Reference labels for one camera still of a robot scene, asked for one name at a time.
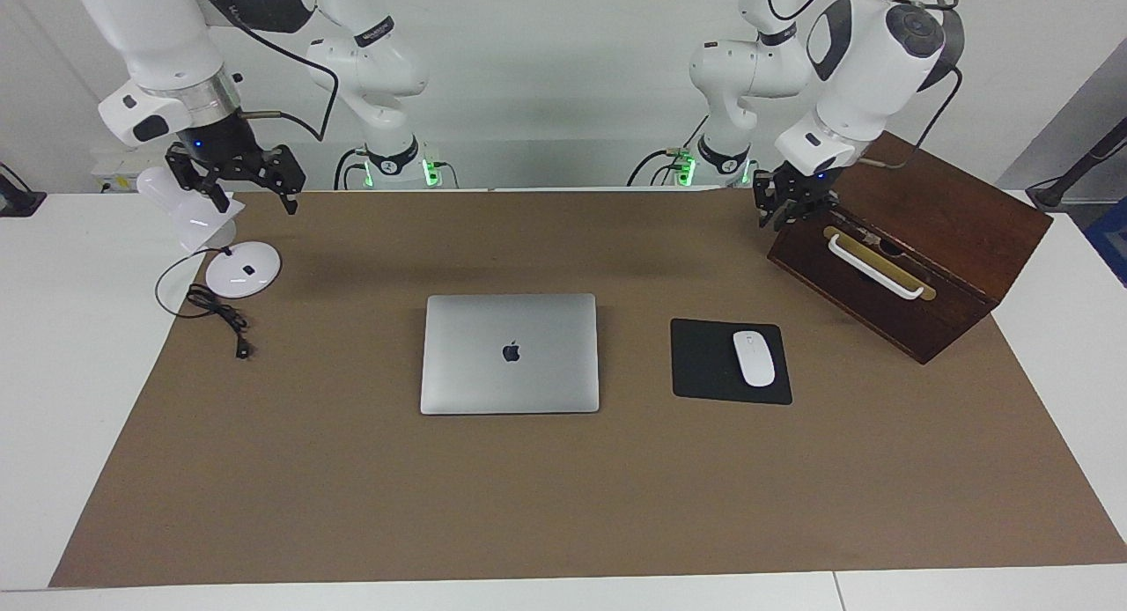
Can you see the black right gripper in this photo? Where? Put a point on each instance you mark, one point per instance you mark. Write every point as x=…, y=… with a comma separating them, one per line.
x=211, y=144

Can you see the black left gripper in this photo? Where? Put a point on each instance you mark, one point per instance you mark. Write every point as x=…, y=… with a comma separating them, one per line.
x=806, y=188

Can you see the silver grey laptop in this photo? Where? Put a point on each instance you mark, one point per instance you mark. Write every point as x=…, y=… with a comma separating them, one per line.
x=528, y=382

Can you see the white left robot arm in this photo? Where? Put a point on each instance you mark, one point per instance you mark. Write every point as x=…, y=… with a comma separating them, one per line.
x=863, y=74

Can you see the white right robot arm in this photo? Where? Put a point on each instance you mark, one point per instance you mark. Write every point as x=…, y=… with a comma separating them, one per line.
x=150, y=30

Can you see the white desk lamp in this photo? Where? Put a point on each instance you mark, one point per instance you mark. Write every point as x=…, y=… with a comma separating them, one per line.
x=242, y=272

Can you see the white power strip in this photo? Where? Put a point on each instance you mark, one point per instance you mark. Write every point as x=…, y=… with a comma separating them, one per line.
x=114, y=166

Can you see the dark brown wooden box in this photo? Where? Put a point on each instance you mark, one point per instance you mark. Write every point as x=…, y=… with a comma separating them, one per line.
x=933, y=232

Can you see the white computer mouse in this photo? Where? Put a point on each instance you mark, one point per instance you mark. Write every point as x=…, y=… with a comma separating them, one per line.
x=755, y=360

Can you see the black mouse pad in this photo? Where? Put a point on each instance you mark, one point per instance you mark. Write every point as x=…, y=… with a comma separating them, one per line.
x=700, y=364

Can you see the black stand leg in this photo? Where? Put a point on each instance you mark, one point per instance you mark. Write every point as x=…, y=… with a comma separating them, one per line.
x=1074, y=172

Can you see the blue crate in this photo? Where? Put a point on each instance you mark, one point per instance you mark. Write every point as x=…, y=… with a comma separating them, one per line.
x=1111, y=241

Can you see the brown table mat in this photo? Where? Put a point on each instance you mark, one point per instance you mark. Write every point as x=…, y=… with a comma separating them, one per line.
x=528, y=505

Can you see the black clamp mount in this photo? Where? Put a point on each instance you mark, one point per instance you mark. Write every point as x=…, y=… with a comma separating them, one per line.
x=18, y=202

